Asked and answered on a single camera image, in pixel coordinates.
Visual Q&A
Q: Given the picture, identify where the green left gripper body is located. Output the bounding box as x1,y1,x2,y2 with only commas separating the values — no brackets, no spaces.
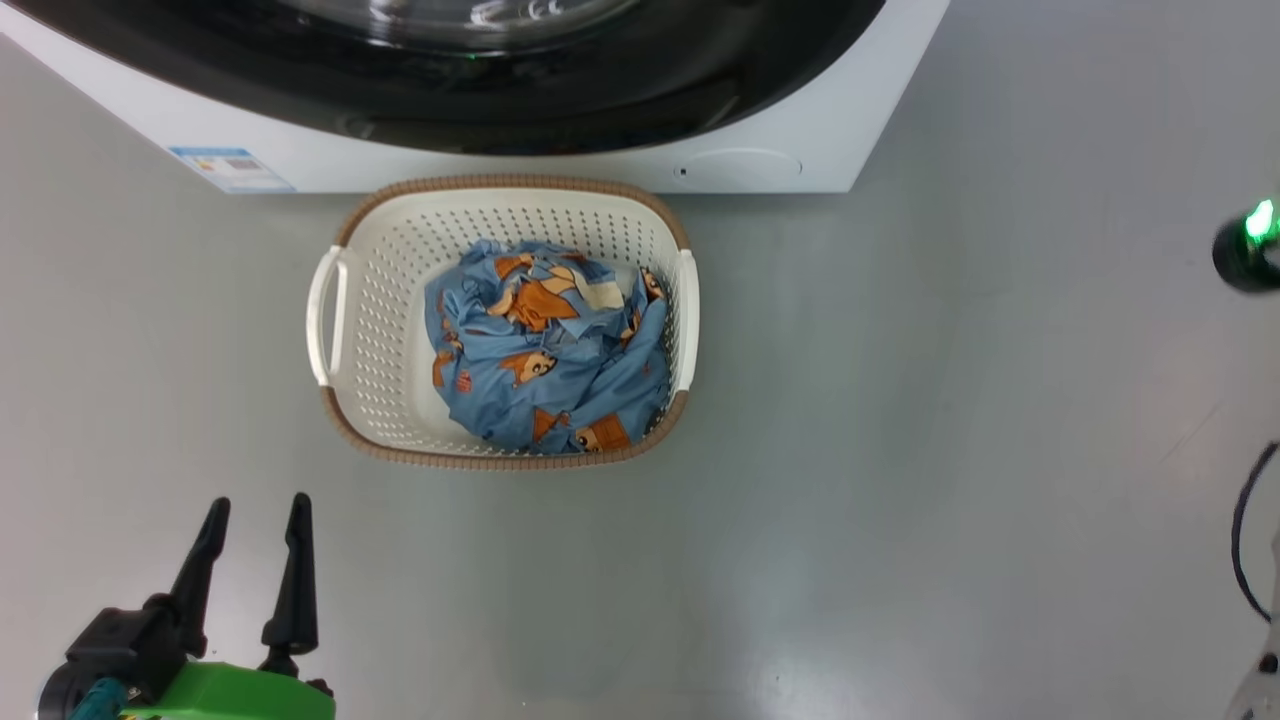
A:
120,660,337,720

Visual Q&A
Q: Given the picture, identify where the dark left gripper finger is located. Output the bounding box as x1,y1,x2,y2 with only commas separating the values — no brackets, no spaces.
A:
165,497,231,661
262,492,319,677

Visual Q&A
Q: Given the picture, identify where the black glass washing machine door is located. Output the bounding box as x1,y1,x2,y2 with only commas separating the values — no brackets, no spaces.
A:
5,0,889,157

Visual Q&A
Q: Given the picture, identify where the white perforated laundry basket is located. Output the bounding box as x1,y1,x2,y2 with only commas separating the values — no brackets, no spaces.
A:
305,174,701,471

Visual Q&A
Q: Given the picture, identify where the white front-load washing machine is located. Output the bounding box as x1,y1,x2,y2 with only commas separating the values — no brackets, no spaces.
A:
0,0,951,195

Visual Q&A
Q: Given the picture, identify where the blue energy label sticker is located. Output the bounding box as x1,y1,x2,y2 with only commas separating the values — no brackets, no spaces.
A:
168,146,297,194

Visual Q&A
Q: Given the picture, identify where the round white filter cover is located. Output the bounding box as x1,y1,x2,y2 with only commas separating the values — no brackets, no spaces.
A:
672,148,804,187

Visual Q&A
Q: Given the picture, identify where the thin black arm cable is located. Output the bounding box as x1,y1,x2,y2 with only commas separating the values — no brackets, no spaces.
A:
1230,440,1280,626

